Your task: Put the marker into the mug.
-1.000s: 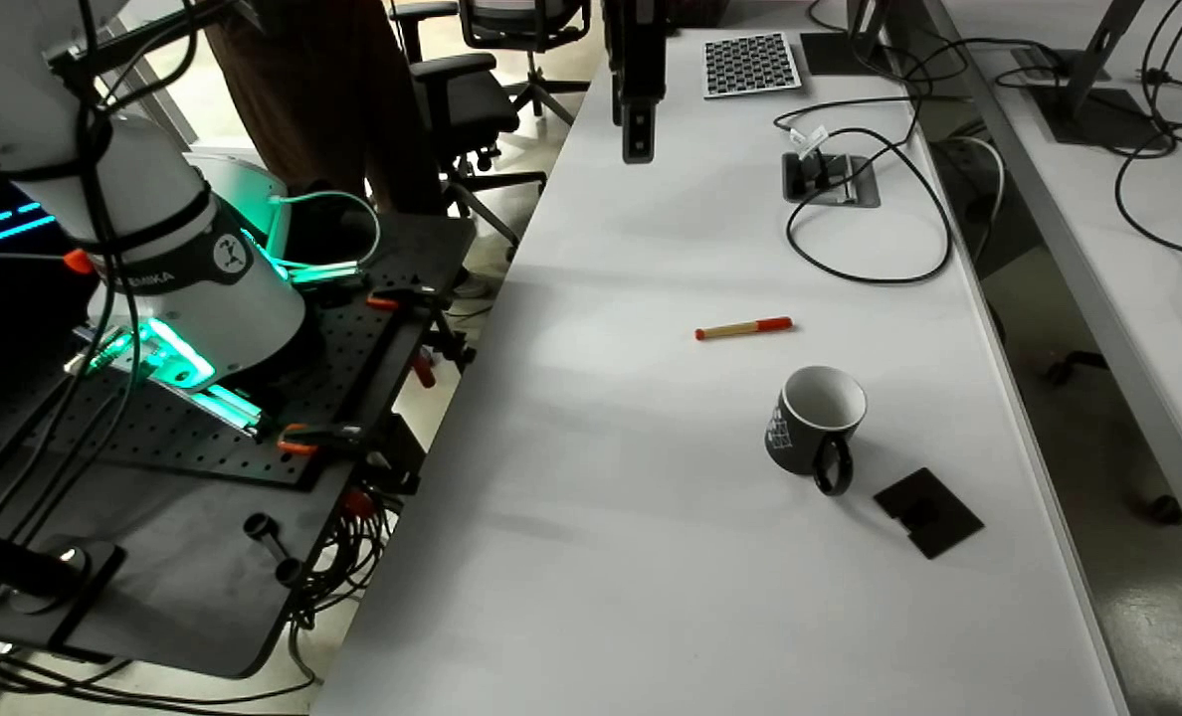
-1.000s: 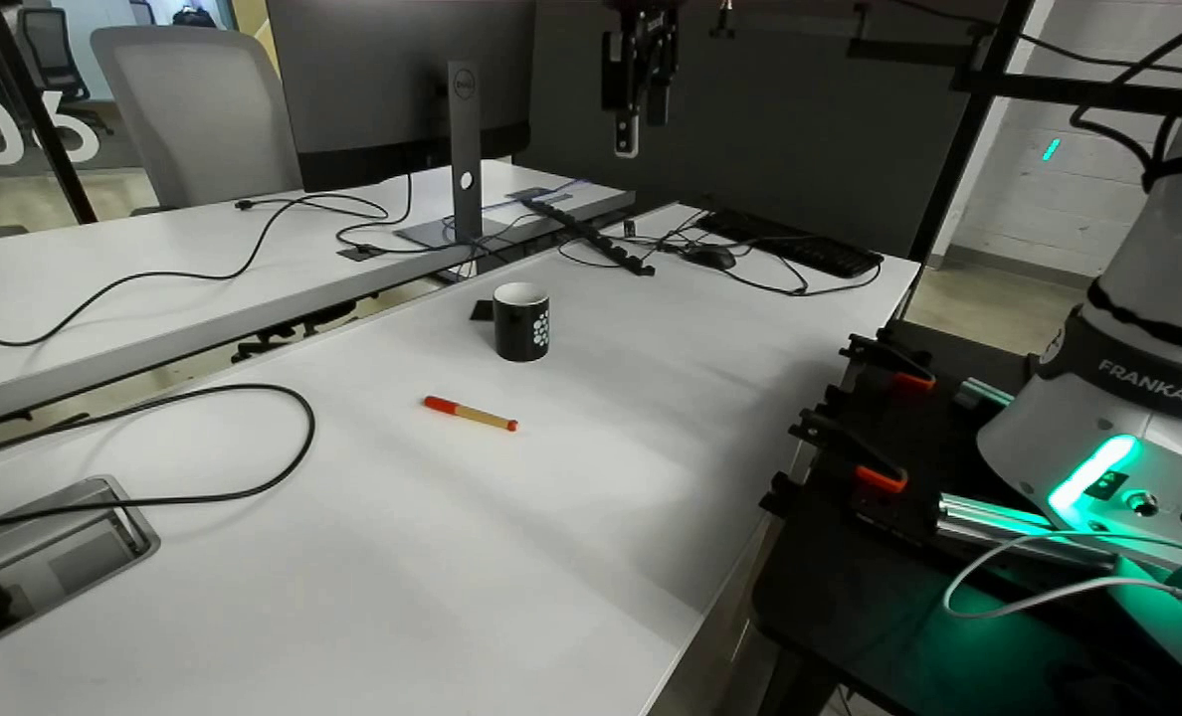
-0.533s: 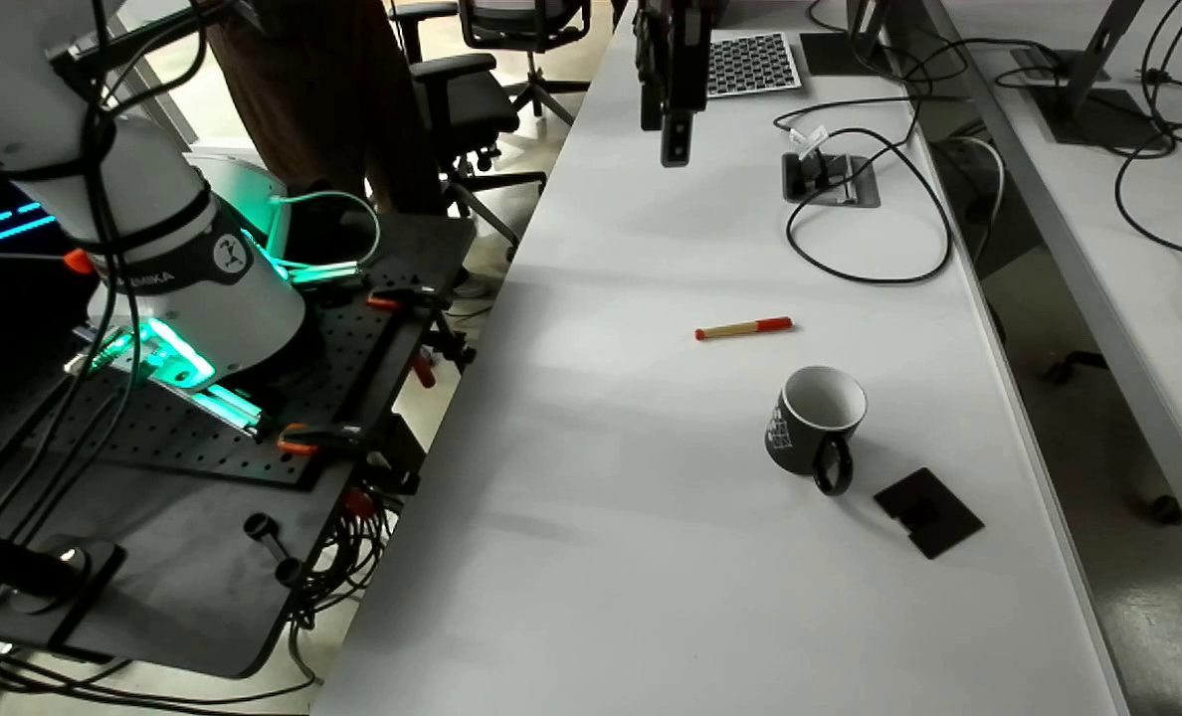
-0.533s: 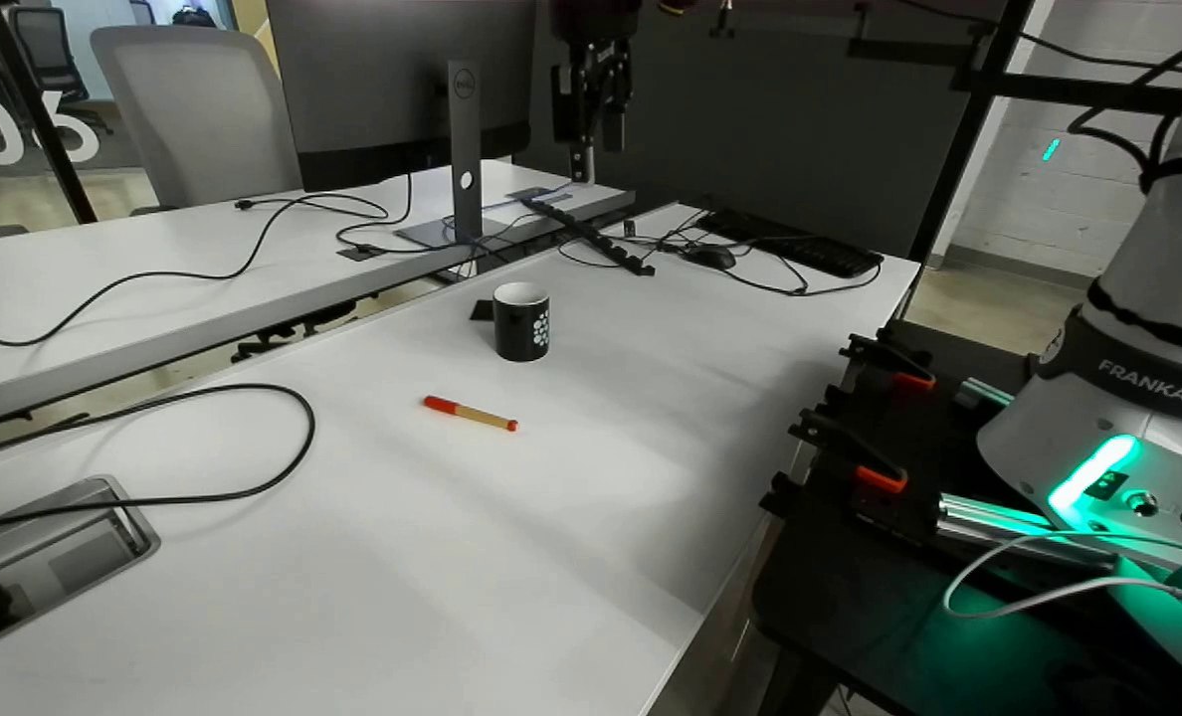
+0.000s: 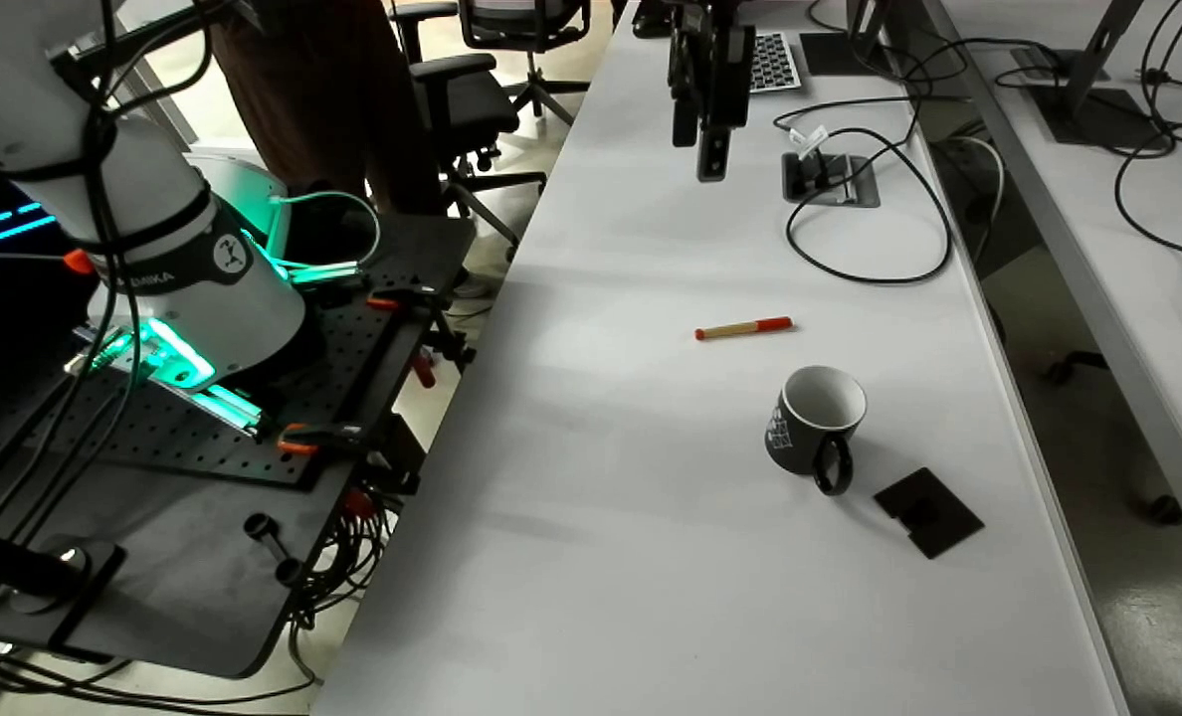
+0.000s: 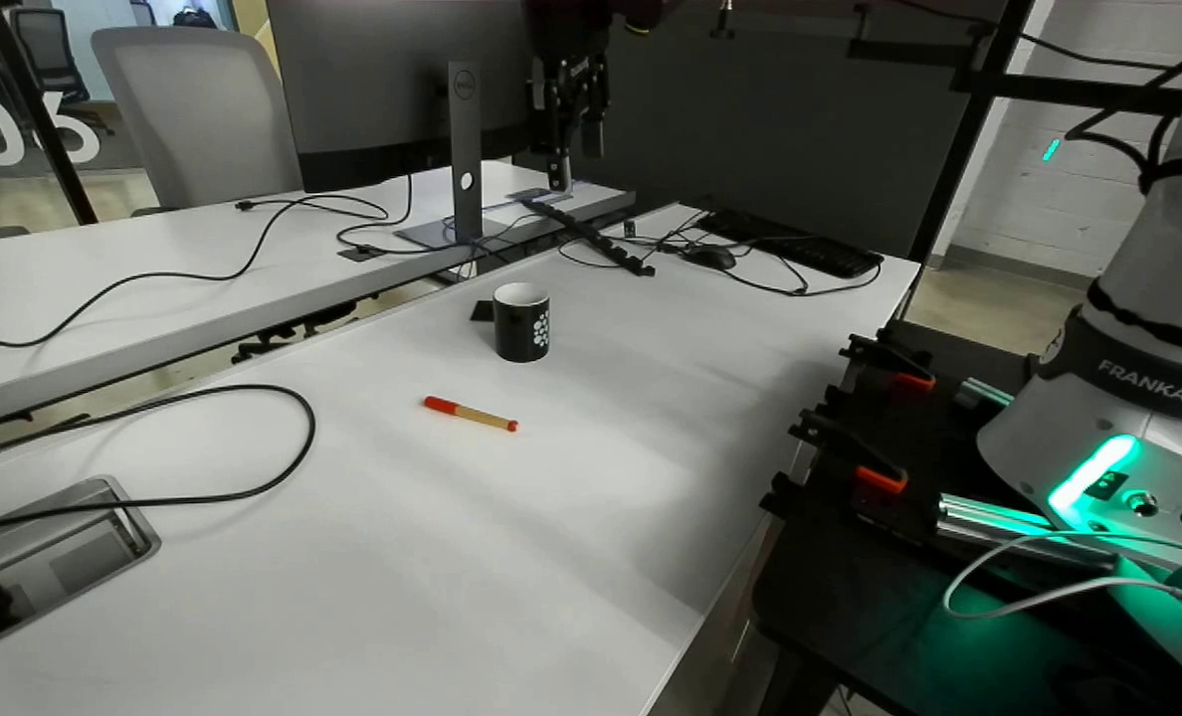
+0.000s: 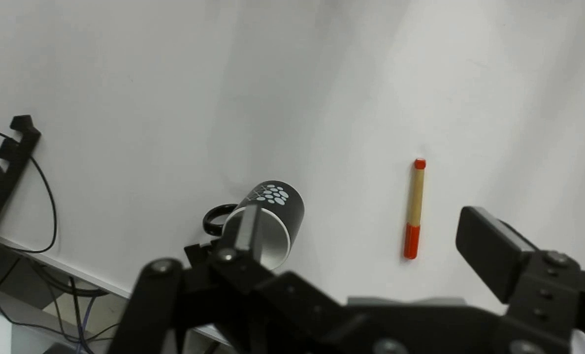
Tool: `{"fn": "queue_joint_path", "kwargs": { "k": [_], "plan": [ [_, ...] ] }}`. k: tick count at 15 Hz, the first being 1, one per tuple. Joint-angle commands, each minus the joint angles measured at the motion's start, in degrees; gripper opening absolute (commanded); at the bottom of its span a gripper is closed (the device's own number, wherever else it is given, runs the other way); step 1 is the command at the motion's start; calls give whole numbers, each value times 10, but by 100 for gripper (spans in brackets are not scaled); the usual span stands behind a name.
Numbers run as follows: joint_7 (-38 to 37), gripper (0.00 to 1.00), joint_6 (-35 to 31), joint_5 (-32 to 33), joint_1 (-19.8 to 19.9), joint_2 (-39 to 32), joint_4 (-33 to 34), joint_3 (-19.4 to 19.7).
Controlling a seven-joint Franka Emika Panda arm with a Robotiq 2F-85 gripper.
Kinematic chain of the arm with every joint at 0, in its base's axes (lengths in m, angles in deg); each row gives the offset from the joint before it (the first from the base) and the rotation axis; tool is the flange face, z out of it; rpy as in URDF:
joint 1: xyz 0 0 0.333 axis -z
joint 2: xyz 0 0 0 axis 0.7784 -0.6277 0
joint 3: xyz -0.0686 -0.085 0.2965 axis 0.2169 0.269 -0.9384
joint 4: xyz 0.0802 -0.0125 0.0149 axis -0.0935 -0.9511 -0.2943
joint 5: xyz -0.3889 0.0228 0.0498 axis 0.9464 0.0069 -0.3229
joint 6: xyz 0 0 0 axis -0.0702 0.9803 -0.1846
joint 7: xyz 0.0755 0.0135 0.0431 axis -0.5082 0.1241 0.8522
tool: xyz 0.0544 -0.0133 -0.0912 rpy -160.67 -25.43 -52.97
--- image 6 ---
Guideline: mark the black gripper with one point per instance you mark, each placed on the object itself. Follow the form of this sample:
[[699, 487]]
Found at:
[[569, 85]]

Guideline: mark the red and tan marker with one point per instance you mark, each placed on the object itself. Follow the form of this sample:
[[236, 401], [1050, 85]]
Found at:
[[471, 417]]

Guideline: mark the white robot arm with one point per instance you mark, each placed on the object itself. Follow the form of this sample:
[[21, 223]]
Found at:
[[1148, 304]]

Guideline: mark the black mug white interior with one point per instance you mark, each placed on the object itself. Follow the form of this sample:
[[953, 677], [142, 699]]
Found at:
[[521, 327]]

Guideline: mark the grey monitor stand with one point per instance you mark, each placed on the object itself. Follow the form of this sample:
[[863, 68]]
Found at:
[[467, 146]]

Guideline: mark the large dark monitor panel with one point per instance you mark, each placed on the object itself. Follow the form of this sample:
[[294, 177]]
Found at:
[[774, 120]]

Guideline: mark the black monitor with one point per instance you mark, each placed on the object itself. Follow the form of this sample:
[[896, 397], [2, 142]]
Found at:
[[375, 67]]

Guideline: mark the grey office chair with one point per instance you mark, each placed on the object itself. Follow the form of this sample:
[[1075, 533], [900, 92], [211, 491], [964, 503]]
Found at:
[[205, 120]]

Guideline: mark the black slanted pole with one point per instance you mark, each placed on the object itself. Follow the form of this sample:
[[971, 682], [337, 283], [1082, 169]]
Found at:
[[45, 120]]

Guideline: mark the black office chair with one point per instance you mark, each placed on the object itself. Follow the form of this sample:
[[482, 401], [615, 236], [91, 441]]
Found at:
[[45, 47]]

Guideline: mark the black metal frame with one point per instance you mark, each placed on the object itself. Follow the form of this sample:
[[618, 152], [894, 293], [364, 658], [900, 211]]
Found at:
[[947, 146]]

